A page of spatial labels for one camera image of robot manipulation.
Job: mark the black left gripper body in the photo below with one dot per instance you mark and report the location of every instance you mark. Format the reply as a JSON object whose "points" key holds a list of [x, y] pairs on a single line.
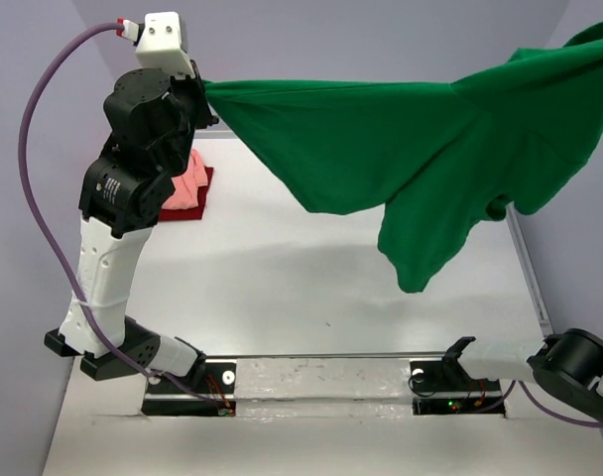
{"points": [[191, 101]]}

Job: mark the green t shirt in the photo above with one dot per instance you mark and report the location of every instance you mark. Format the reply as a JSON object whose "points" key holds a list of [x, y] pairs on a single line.
{"points": [[438, 157]]}

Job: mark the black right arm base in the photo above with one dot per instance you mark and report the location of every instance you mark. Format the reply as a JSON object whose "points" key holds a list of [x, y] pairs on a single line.
{"points": [[440, 390]]}

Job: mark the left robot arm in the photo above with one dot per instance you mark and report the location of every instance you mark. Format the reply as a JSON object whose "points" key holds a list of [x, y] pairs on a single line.
{"points": [[120, 204]]}

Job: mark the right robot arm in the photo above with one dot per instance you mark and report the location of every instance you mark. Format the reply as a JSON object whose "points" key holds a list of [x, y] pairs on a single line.
{"points": [[566, 366]]}

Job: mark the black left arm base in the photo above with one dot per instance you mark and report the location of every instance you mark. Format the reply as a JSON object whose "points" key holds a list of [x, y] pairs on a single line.
{"points": [[213, 396]]}

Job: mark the pink t shirt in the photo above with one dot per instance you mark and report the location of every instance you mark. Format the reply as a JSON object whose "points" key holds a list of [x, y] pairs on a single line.
{"points": [[188, 184]]}

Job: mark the dark red t shirt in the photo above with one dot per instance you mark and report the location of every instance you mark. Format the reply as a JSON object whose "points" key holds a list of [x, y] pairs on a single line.
{"points": [[194, 213]]}

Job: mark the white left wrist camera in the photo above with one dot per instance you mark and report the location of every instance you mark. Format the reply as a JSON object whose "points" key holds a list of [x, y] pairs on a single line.
{"points": [[160, 42]]}

